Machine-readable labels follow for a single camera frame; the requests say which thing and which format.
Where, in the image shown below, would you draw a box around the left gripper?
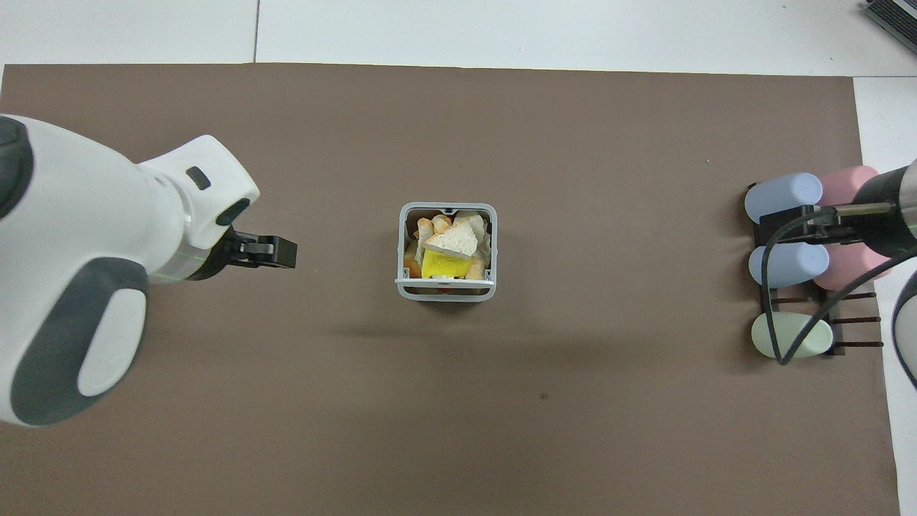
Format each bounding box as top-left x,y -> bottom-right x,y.
187,225 -> 249,282

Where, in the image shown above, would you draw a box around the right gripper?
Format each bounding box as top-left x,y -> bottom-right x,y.
819,166 -> 911,260

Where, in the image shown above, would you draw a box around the grey trash can with lid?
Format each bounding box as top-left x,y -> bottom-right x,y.
395,202 -> 499,303

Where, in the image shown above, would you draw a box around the pink cup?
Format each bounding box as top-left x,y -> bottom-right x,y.
812,242 -> 893,292
818,166 -> 880,209

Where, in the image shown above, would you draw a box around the light blue cup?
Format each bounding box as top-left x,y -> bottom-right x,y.
744,172 -> 825,226
748,242 -> 831,290

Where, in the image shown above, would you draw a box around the dark brown cup rack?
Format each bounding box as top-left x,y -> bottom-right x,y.
751,182 -> 885,358

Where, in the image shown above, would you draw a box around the pale green cup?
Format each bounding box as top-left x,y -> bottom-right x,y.
750,312 -> 835,360

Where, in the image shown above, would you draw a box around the grey ribbed device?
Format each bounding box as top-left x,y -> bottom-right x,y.
862,0 -> 917,45

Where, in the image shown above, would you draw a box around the small toasted bread pieces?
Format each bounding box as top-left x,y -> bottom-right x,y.
415,215 -> 453,243

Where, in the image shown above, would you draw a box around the yellow sponge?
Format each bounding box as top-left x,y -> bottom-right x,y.
421,248 -> 472,281

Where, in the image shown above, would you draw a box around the black cable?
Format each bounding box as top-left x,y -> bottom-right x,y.
762,204 -> 901,367

